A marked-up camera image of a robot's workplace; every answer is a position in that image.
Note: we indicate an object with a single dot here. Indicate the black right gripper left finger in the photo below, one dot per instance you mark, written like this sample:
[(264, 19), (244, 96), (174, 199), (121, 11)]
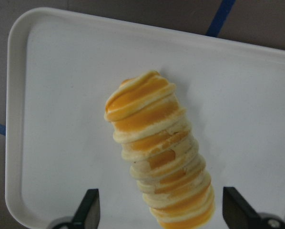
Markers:
[(87, 215)]

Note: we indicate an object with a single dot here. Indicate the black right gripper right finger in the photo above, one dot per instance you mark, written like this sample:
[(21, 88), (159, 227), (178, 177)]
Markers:
[(237, 212)]

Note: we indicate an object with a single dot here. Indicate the spiral orange bread roll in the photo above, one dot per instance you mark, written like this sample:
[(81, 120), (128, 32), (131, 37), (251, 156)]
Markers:
[(156, 138)]

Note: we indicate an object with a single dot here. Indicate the white rectangular tray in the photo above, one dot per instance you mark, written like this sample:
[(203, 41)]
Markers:
[(63, 66)]

